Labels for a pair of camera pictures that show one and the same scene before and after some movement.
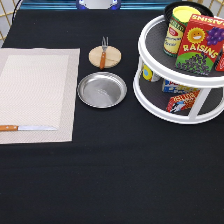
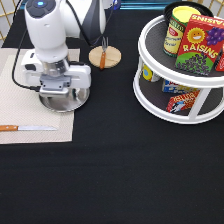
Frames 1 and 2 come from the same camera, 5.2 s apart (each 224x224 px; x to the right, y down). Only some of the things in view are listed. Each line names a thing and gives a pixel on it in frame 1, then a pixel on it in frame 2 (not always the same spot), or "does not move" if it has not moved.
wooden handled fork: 104,45 does not move
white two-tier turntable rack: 166,93 does not move
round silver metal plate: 102,90 → 76,98
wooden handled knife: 14,128 does not move
